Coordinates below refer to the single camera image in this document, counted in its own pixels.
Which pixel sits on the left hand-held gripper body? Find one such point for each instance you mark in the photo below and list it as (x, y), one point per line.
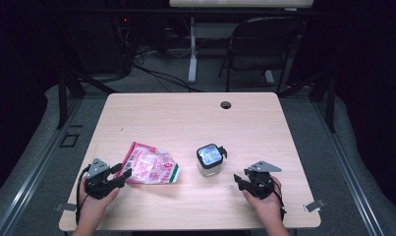
(99, 183)

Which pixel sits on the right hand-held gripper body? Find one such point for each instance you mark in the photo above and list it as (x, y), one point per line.
(261, 183)

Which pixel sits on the pink and white plastic bag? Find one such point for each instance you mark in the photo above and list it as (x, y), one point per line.
(149, 165)

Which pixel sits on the glass jar with black lid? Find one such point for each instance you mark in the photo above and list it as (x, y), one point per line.
(209, 157)

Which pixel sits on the person's left hand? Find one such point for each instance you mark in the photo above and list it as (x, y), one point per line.
(95, 205)

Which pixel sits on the person's right hand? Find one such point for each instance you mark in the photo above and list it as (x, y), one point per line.
(267, 208)

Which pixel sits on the metal table clip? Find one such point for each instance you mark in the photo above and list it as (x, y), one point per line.
(314, 205)
(66, 207)

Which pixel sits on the black metal stand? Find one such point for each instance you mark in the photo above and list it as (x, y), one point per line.
(63, 98)
(330, 105)

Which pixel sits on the white desk leg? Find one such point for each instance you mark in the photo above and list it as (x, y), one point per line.
(192, 55)

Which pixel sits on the black folding chair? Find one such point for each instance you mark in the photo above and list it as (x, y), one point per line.
(261, 42)

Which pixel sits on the metal floor rail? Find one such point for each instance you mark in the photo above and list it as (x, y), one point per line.
(349, 177)
(31, 177)

